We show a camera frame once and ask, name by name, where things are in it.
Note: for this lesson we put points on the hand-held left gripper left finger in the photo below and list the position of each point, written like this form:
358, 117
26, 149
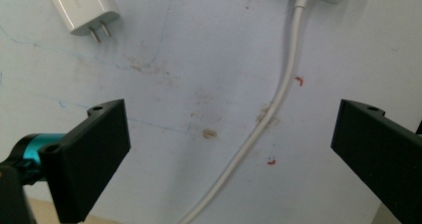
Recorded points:
88, 161

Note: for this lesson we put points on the white charger plug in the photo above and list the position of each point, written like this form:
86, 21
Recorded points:
82, 8

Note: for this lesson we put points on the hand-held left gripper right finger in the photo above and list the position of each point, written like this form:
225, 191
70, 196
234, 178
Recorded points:
381, 154

